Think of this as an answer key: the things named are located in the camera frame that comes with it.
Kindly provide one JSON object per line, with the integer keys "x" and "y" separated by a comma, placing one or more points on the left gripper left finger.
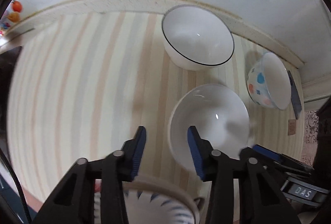
{"x": 72, "y": 200}

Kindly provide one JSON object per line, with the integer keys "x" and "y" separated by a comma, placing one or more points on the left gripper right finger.
{"x": 261, "y": 199}

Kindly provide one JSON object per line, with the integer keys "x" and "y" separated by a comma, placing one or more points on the plain white bowl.
{"x": 218, "y": 114}

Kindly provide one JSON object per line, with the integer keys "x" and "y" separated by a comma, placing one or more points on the white bowl coloured dots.
{"x": 268, "y": 83}

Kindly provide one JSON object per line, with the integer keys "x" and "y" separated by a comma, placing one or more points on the white bowl black rim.
{"x": 196, "y": 38}

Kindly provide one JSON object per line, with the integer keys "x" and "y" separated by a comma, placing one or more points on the brown mat label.
{"x": 292, "y": 127}

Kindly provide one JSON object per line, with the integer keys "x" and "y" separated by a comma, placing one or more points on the blue leaf pattern plate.
{"x": 152, "y": 200}

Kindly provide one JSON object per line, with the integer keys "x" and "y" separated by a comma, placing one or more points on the striped table mat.
{"x": 83, "y": 84}

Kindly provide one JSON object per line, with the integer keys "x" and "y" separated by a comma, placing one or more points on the yellow fruit magnet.
{"x": 14, "y": 17}

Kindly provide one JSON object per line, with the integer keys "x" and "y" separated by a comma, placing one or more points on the orange fruit magnet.
{"x": 16, "y": 6}

